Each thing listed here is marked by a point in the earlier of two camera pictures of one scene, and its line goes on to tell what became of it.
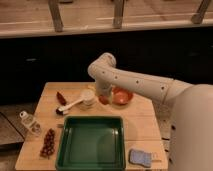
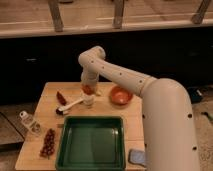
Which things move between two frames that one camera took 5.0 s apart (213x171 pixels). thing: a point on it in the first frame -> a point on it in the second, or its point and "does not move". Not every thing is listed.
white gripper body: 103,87 -> 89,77
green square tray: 91,143 does not move
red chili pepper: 61,99 does not move
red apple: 104,99 -> 88,89
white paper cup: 89,97 does not move
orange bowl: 121,97 does not move
